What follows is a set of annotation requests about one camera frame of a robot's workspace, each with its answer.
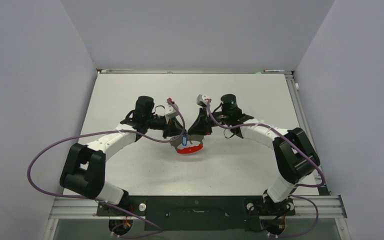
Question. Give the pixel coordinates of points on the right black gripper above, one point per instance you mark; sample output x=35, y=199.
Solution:
x=200, y=126

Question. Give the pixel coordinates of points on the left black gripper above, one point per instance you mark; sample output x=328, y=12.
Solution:
x=172, y=128

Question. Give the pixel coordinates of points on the metal key holder red handle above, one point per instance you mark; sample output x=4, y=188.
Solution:
x=195, y=144

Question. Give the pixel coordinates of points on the blue key tag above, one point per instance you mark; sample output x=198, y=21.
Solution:
x=184, y=141

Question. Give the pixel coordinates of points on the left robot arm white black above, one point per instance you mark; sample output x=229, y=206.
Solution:
x=84, y=171

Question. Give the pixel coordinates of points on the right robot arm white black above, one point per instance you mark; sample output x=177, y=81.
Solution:
x=295, y=155

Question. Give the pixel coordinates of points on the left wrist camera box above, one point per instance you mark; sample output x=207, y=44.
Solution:
x=171, y=109

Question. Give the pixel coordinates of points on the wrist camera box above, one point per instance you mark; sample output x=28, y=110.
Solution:
x=202, y=100
x=171, y=109

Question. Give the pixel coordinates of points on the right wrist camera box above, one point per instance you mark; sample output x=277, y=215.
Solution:
x=202, y=100

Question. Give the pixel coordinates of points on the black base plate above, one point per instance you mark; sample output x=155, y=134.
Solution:
x=199, y=213

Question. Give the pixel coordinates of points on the back aluminium rail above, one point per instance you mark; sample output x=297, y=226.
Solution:
x=229, y=71

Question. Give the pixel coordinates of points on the right aluminium rail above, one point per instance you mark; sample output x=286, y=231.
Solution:
x=303, y=123

